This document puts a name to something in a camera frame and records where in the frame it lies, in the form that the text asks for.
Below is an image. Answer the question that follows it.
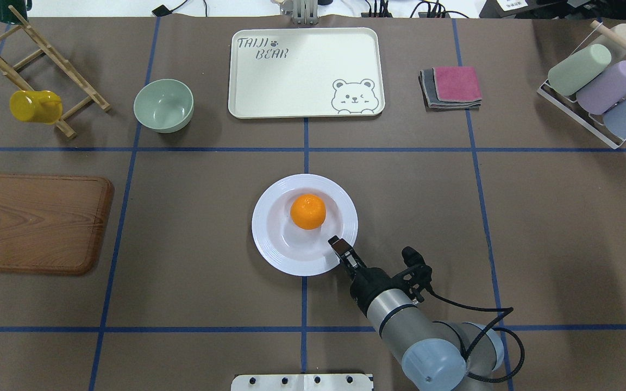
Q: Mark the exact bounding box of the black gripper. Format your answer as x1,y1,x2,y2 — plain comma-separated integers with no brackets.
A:
328,236,400,316

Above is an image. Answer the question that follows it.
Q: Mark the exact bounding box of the orange fruit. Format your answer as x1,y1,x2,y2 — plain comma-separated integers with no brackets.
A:
289,193,327,230

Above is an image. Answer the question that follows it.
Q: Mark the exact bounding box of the white round plate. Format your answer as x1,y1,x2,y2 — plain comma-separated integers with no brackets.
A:
251,174,359,276

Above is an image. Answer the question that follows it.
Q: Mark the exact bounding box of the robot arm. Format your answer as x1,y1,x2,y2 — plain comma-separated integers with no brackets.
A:
328,237,504,390

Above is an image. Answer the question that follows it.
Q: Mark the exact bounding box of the cream bear serving tray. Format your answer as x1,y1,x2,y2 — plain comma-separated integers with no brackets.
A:
228,27,385,119

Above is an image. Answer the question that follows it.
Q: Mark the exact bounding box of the grey folded cloth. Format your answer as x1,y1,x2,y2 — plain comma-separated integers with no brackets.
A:
420,67,483,110

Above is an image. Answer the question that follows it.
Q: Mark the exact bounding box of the pink folded cloth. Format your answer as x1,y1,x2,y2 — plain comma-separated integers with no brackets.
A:
433,66,483,103

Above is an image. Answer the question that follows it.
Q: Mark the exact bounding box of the green ceramic bowl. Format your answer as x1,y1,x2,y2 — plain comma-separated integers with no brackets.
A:
133,79,195,134

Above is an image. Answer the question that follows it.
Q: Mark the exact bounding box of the green plastic cup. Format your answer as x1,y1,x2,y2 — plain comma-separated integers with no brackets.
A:
547,44,612,96

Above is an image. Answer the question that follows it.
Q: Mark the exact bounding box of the purple plastic cup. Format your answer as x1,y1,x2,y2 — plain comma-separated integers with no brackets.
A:
576,60,626,115

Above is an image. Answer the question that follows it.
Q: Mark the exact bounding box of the wooden cutting board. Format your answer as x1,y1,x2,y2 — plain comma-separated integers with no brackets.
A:
0,174,114,275

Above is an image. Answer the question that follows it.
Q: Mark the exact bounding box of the yellow mug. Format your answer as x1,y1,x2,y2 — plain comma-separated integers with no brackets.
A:
8,91,63,124

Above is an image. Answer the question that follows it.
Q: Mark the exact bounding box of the wooden drying rack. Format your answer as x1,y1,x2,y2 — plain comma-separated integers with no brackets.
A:
0,19,111,139

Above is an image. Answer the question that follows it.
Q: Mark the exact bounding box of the dark green mug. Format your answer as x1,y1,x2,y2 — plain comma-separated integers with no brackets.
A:
0,0,33,25

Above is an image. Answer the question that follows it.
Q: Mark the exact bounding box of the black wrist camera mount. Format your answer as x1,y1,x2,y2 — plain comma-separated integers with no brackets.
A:
393,247,433,304

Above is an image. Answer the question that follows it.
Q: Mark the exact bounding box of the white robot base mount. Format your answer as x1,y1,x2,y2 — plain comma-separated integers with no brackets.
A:
230,373,375,390

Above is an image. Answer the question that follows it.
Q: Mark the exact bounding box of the white wire cup rack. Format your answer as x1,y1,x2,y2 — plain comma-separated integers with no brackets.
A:
537,29,626,149

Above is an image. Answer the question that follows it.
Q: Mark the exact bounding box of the wooden rack handle rod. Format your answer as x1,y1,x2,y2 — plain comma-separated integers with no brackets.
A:
590,21,626,67

